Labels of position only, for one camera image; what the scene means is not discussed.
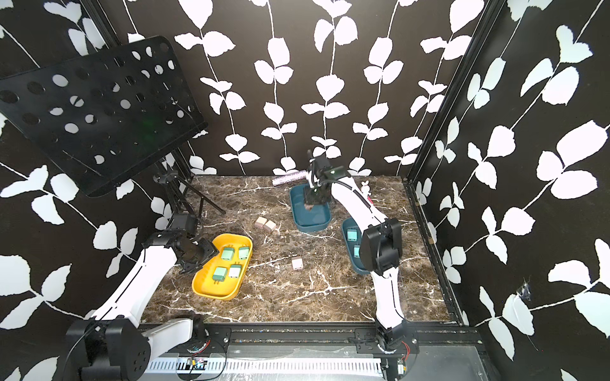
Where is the green plug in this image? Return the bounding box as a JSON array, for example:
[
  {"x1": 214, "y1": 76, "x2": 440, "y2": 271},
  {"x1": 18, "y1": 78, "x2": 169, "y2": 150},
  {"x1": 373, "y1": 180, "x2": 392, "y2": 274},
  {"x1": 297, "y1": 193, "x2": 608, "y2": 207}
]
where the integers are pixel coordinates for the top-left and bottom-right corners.
[
  {"x1": 228, "y1": 264, "x2": 242, "y2": 279},
  {"x1": 238, "y1": 246, "x2": 251, "y2": 260},
  {"x1": 212, "y1": 267, "x2": 229, "y2": 283},
  {"x1": 221, "y1": 246, "x2": 235, "y2": 262}
]

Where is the yellow storage box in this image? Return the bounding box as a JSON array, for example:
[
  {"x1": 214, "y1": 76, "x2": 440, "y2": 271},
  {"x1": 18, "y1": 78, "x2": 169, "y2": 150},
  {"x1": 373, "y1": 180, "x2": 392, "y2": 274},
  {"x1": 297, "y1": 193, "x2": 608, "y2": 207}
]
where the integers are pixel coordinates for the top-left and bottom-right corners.
[{"x1": 192, "y1": 233, "x2": 254, "y2": 301}]

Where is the blue plug top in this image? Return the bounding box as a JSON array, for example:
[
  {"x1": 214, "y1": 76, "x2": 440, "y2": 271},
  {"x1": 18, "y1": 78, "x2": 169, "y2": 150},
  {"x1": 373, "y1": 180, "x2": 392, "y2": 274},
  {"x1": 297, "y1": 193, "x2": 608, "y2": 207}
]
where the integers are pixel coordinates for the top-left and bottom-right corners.
[{"x1": 346, "y1": 229, "x2": 359, "y2": 242}]

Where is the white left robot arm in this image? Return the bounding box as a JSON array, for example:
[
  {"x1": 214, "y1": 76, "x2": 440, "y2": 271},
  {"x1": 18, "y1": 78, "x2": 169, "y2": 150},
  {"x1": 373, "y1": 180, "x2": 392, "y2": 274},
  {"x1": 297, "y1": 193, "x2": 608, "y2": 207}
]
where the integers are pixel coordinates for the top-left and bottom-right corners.
[{"x1": 61, "y1": 213, "x2": 219, "y2": 380}]

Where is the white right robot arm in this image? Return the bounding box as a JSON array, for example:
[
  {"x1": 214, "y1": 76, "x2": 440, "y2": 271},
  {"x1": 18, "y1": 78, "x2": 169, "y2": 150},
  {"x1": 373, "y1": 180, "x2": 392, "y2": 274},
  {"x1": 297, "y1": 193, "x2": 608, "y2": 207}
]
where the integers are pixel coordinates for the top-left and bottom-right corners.
[{"x1": 304, "y1": 150, "x2": 405, "y2": 331}]

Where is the teal storage box rear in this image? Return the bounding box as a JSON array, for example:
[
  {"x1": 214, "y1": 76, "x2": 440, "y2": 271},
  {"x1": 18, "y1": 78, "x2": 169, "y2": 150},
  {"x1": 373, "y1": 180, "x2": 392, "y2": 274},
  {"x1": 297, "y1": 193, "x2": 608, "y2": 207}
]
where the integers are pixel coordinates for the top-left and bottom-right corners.
[{"x1": 289, "y1": 184, "x2": 332, "y2": 233}]

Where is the teal storage box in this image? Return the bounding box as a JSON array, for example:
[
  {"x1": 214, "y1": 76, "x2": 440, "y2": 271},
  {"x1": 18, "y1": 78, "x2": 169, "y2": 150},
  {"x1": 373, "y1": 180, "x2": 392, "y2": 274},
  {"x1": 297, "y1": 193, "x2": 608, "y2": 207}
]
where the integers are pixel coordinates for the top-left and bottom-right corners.
[
  {"x1": 289, "y1": 184, "x2": 332, "y2": 233},
  {"x1": 342, "y1": 217, "x2": 369, "y2": 276}
]

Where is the teal storage box right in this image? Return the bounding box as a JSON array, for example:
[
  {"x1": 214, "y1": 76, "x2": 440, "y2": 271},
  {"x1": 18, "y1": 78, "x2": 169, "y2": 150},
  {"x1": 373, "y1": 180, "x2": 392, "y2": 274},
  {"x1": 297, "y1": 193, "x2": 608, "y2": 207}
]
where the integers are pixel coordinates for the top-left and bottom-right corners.
[{"x1": 342, "y1": 217, "x2": 369, "y2": 276}]

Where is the pink glitter microphone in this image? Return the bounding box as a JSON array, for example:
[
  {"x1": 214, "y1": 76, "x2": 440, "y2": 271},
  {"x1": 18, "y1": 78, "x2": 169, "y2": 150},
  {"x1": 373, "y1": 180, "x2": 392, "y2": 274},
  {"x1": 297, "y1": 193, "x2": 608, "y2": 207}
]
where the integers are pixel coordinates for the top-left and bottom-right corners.
[{"x1": 272, "y1": 171, "x2": 308, "y2": 187}]

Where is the white rabbit pink figurine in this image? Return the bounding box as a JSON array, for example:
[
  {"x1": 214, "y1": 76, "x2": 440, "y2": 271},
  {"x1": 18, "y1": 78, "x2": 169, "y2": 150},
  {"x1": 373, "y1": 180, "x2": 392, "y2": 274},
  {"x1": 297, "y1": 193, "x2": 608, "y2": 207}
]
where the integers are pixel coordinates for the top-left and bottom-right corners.
[{"x1": 361, "y1": 181, "x2": 371, "y2": 199}]

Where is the black tripod stand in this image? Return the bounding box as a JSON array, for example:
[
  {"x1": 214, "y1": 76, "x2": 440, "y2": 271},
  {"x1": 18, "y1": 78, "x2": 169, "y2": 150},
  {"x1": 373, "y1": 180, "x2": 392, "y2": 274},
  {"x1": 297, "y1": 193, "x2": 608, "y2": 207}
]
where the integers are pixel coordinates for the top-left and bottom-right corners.
[{"x1": 153, "y1": 162, "x2": 227, "y2": 222}]

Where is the black perforated music stand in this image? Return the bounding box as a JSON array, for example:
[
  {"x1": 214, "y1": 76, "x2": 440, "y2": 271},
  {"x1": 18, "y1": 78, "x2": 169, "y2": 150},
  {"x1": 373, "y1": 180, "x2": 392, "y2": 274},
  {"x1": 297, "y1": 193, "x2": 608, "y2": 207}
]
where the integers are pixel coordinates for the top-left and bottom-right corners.
[{"x1": 1, "y1": 36, "x2": 207, "y2": 198}]

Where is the white perforated cable tray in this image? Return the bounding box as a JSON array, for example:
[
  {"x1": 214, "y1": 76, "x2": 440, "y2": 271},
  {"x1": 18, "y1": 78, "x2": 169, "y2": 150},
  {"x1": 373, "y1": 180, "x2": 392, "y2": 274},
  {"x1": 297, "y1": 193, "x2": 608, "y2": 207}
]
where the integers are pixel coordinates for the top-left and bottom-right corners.
[{"x1": 145, "y1": 357, "x2": 383, "y2": 377}]

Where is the black front mounting rail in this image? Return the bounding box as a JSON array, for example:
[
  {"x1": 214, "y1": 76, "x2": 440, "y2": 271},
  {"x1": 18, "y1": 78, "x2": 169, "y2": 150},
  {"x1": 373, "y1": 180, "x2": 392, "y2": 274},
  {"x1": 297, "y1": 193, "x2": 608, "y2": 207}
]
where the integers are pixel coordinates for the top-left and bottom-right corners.
[{"x1": 194, "y1": 322, "x2": 485, "y2": 357}]

